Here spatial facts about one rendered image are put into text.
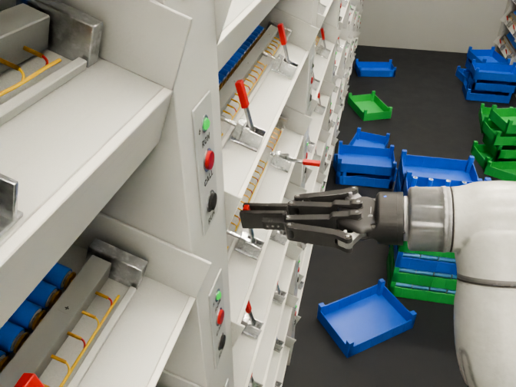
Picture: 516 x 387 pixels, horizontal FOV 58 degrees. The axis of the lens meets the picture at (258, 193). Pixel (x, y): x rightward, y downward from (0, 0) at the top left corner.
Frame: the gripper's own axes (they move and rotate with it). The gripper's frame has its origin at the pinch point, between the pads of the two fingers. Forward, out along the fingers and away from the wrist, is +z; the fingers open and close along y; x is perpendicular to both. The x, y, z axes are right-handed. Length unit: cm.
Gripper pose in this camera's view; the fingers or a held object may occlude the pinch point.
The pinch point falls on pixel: (265, 216)
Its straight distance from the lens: 70.9
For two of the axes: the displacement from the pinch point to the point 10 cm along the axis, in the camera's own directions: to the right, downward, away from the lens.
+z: -9.6, 0.0, 2.8
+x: -1.6, -8.3, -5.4
